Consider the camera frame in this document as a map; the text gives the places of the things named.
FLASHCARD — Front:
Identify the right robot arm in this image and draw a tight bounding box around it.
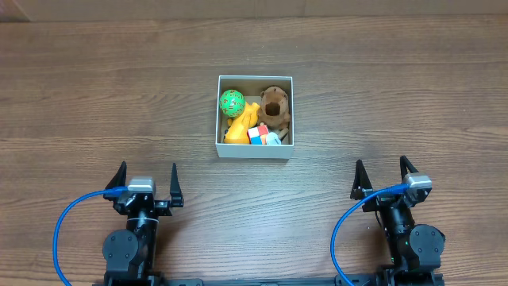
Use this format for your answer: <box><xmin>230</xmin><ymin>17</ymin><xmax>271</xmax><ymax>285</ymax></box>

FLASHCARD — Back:
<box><xmin>349</xmin><ymin>156</ymin><xmax>445</xmax><ymax>285</ymax></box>

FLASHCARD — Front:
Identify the white cardboard box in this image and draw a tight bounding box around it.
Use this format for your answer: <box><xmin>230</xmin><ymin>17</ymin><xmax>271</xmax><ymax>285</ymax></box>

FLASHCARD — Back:
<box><xmin>215</xmin><ymin>75</ymin><xmax>294</xmax><ymax>159</ymax></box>

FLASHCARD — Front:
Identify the left blue cable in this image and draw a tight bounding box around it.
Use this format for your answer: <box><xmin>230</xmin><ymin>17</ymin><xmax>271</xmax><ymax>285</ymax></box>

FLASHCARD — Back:
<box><xmin>52</xmin><ymin>186</ymin><xmax>129</xmax><ymax>286</ymax></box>

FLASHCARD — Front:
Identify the colourful puzzle cube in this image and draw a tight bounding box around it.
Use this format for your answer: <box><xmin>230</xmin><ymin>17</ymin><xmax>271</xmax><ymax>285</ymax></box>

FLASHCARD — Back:
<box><xmin>248</xmin><ymin>125</ymin><xmax>269</xmax><ymax>145</ymax></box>

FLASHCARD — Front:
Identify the green patterned ball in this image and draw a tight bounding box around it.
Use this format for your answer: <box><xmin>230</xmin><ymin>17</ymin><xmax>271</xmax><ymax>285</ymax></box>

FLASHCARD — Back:
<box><xmin>219</xmin><ymin>89</ymin><xmax>246</xmax><ymax>118</ymax></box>

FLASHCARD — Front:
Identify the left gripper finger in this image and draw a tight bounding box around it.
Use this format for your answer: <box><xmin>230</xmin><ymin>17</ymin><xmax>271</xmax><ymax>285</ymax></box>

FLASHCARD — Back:
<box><xmin>102</xmin><ymin>161</ymin><xmax>127</xmax><ymax>200</ymax></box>
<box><xmin>170</xmin><ymin>163</ymin><xmax>184</xmax><ymax>207</ymax></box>

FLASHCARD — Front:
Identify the right blue cable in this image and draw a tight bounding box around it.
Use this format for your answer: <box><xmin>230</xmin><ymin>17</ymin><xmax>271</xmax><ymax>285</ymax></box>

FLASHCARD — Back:
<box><xmin>329</xmin><ymin>183</ymin><xmax>410</xmax><ymax>286</ymax></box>

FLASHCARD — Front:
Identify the yellow rubber dolphin toy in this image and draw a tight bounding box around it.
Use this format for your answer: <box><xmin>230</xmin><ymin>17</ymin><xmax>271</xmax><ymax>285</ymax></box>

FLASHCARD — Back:
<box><xmin>223</xmin><ymin>102</ymin><xmax>260</xmax><ymax>145</ymax></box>

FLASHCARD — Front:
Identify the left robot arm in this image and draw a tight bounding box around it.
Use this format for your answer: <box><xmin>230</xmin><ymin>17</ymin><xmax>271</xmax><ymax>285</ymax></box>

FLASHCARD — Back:
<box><xmin>102</xmin><ymin>162</ymin><xmax>184</xmax><ymax>285</ymax></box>

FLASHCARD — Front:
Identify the white round wooden-handled tool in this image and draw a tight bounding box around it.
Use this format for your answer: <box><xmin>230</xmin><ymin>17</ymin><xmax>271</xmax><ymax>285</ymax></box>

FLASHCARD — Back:
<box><xmin>265</xmin><ymin>128</ymin><xmax>289</xmax><ymax>145</ymax></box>

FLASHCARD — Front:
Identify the blue cable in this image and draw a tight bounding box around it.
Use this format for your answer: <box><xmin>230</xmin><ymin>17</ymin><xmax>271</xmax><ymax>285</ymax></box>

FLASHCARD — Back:
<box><xmin>329</xmin><ymin>183</ymin><xmax>410</xmax><ymax>286</ymax></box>
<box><xmin>52</xmin><ymin>186</ymin><xmax>129</xmax><ymax>286</ymax></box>

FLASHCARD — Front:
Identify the brown capybara plush toy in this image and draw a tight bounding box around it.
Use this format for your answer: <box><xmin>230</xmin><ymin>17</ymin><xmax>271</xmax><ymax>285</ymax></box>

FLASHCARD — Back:
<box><xmin>257</xmin><ymin>86</ymin><xmax>291</xmax><ymax>129</ymax></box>

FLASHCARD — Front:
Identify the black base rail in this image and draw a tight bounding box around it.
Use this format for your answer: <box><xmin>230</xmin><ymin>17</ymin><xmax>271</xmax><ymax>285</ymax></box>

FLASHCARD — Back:
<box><xmin>93</xmin><ymin>274</ymin><xmax>445</xmax><ymax>286</ymax></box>

